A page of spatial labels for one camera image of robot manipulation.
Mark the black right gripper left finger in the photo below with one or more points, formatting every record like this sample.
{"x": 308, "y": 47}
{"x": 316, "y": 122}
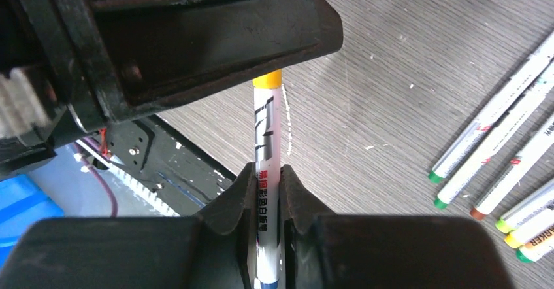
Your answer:
{"x": 214, "y": 248}

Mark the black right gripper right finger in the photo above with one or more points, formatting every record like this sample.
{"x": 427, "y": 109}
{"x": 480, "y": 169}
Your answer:
{"x": 323, "y": 249}

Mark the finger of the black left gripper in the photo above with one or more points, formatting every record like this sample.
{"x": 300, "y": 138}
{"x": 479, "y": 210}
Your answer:
{"x": 143, "y": 57}

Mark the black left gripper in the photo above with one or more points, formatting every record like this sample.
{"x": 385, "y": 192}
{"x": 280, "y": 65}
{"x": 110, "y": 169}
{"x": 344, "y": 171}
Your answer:
{"x": 50, "y": 89}

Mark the brown cap marker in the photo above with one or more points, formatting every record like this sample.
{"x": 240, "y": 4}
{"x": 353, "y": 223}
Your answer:
{"x": 517, "y": 167}

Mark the purple cap marker green end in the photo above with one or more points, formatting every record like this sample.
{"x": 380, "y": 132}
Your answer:
{"x": 518, "y": 81}

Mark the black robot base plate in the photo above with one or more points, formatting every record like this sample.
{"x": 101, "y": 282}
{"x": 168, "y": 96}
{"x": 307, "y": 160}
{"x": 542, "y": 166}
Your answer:
{"x": 170, "y": 172}

